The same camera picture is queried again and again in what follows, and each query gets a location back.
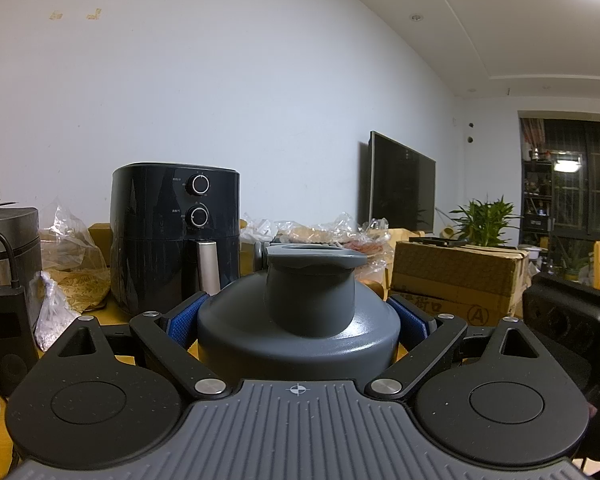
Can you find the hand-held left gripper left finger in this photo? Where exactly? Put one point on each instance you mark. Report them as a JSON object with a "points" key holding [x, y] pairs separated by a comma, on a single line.
{"points": [[182, 327]]}

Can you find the small white plastic bag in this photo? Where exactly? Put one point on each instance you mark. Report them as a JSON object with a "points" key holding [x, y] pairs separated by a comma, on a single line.
{"points": [[55, 315]]}

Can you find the clear bags of flatbread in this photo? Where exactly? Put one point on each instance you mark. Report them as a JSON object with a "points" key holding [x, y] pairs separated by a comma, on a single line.
{"points": [[320, 232]]}

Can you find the black air fryer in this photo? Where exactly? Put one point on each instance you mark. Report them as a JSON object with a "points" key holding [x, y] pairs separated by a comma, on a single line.
{"points": [[150, 240]]}

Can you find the cardboard box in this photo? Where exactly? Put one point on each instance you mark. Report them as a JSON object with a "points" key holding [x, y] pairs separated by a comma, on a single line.
{"points": [[455, 275]]}

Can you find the clear shaker bottle grey lid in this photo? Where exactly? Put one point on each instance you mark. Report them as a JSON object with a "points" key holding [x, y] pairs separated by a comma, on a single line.
{"points": [[300, 340]]}

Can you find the green potted plant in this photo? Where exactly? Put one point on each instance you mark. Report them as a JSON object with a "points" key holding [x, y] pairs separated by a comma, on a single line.
{"points": [[485, 220]]}

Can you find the clear bag of brown food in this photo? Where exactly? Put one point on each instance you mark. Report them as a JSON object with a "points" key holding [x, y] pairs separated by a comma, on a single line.
{"points": [[75, 265]]}

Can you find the dark window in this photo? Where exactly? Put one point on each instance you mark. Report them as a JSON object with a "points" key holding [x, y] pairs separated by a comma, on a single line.
{"points": [[580, 175]]}

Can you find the flat screen television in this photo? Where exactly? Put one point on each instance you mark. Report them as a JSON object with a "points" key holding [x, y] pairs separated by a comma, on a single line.
{"points": [[400, 185]]}

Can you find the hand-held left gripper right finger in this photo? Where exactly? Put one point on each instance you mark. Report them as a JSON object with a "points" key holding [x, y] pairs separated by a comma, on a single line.
{"points": [[411, 321]]}

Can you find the recessed ceiling light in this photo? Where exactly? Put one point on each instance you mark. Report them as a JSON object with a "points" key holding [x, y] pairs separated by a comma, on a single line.
{"points": [[416, 16]]}

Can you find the black portable air pump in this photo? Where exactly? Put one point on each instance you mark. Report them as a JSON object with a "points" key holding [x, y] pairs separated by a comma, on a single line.
{"points": [[10, 330]]}

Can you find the grey rice cooker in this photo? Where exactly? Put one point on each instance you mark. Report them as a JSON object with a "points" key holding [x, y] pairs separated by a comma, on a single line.
{"points": [[15, 230]]}

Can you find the black flat object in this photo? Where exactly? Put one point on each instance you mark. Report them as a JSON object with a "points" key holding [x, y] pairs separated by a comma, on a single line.
{"points": [[442, 241]]}

